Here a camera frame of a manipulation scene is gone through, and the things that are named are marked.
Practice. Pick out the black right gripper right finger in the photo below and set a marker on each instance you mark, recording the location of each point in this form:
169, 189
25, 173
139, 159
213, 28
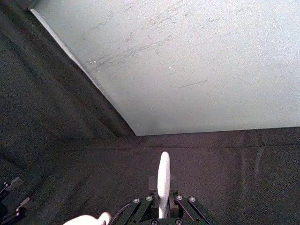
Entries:
185, 206

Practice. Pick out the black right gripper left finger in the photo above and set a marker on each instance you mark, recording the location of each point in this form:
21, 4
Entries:
143, 206

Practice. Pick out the white three-armed plastic piece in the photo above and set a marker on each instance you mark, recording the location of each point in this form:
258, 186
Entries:
163, 178

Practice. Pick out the black table cloth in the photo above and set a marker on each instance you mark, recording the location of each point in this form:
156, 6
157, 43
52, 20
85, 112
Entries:
58, 140

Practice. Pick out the black rack with steel bars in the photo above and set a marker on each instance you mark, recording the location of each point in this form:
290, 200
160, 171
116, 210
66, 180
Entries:
10, 206

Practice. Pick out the pale wall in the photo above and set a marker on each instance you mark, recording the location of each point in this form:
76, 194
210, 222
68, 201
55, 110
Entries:
187, 70

